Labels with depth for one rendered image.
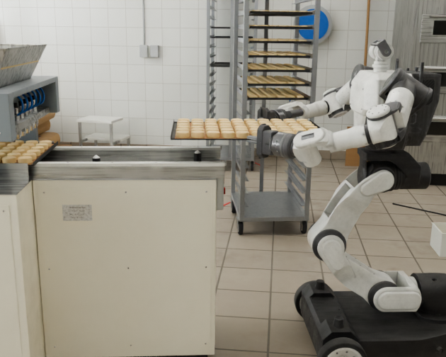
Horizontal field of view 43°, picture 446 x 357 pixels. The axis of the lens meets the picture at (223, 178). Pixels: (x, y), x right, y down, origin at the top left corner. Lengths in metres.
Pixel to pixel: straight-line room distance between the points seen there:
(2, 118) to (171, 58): 4.50
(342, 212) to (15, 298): 1.31
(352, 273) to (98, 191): 1.11
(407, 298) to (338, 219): 0.46
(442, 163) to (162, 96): 3.04
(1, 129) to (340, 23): 4.76
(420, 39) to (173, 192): 3.60
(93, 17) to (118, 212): 4.56
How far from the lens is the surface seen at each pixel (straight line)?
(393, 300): 2.55
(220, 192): 2.20
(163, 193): 2.14
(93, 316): 2.37
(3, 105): 1.97
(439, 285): 2.64
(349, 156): 6.12
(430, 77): 2.33
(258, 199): 4.26
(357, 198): 2.35
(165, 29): 6.36
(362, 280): 2.52
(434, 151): 5.51
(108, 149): 2.43
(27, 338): 2.24
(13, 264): 2.12
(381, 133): 1.88
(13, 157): 2.21
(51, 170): 2.19
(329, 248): 2.37
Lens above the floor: 1.39
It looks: 15 degrees down
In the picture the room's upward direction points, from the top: 1 degrees clockwise
